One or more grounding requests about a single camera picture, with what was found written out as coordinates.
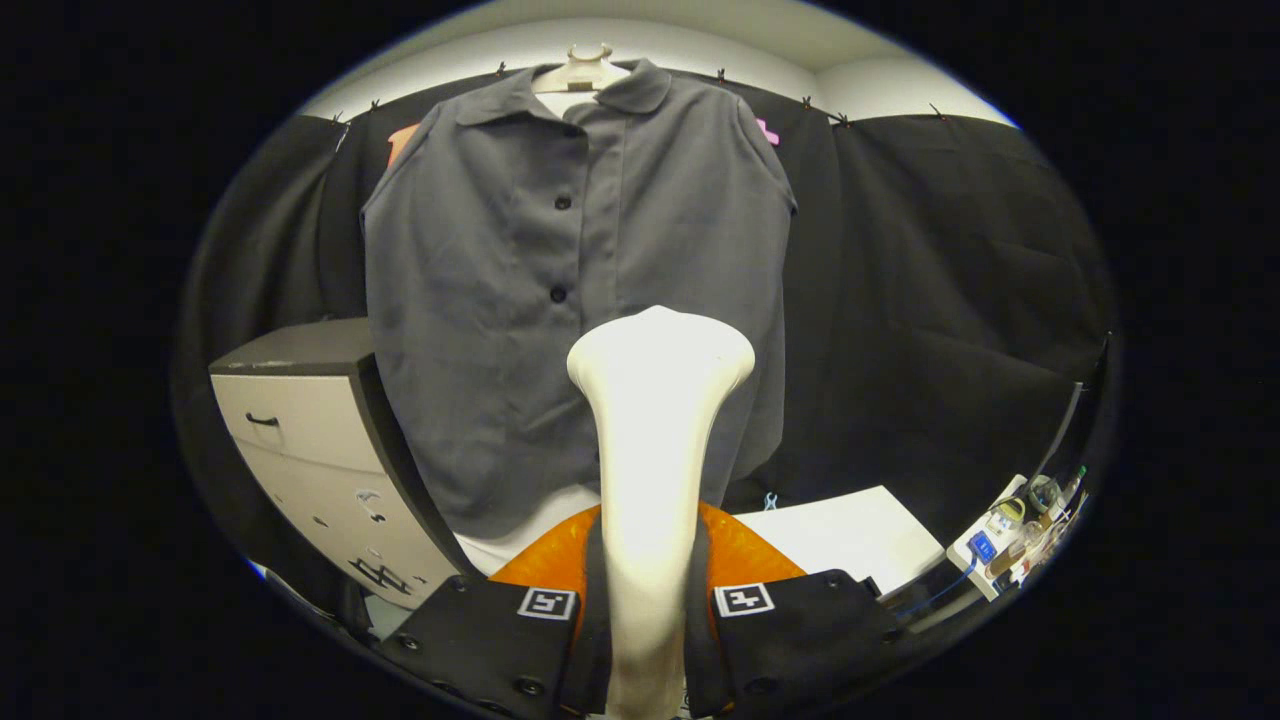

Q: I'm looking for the white table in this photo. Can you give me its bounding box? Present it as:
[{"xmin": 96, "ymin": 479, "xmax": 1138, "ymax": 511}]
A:
[{"xmin": 735, "ymin": 486, "xmax": 947, "ymax": 601}]

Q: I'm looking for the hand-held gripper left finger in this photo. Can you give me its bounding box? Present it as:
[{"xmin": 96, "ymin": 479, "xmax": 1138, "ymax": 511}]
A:
[{"xmin": 373, "ymin": 503, "xmax": 613, "ymax": 719}]

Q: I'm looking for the grey button shirt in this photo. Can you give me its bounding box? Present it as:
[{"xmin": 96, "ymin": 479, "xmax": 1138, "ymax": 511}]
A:
[{"xmin": 360, "ymin": 58, "xmax": 798, "ymax": 541}]

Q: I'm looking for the grey cabinet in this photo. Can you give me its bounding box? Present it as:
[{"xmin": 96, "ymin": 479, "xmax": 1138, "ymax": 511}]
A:
[{"xmin": 208, "ymin": 318, "xmax": 481, "ymax": 611}]

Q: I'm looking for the thin grey pole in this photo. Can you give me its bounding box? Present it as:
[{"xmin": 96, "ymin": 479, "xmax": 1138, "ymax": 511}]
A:
[{"xmin": 1030, "ymin": 380, "xmax": 1086, "ymax": 481}]

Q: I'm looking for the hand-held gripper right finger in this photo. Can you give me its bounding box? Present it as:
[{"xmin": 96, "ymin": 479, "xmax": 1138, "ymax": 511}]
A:
[{"xmin": 682, "ymin": 500, "xmax": 916, "ymax": 720}]

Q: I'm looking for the white garment steamer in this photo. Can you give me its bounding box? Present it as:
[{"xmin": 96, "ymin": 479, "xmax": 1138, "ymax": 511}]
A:
[{"xmin": 566, "ymin": 305, "xmax": 757, "ymax": 720}]

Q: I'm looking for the cream dress form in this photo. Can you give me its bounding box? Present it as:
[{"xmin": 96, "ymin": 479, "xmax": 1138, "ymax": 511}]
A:
[{"xmin": 455, "ymin": 43, "xmax": 633, "ymax": 578}]

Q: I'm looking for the blue cable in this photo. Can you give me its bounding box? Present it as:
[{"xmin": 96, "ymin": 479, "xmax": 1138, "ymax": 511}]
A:
[{"xmin": 893, "ymin": 560, "xmax": 979, "ymax": 619}]

